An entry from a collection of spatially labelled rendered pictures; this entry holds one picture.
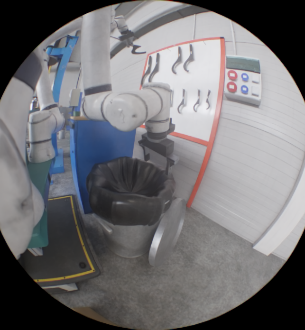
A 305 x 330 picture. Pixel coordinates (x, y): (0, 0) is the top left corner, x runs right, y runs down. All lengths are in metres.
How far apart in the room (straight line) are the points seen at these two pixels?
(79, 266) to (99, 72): 0.78
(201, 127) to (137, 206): 1.12
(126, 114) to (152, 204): 0.35
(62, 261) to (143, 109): 0.74
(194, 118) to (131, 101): 1.20
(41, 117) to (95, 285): 1.07
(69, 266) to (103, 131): 0.94
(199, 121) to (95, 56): 1.21
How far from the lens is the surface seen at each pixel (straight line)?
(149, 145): 0.45
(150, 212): 0.48
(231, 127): 1.29
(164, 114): 0.36
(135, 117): 0.23
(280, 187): 1.41
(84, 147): 0.95
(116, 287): 0.95
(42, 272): 0.76
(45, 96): 0.93
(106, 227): 0.62
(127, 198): 0.44
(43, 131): 0.72
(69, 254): 0.72
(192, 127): 1.39
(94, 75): 0.34
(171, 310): 1.00
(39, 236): 0.34
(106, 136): 0.98
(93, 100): 0.34
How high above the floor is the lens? 0.95
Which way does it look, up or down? 21 degrees down
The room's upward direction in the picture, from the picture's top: 11 degrees clockwise
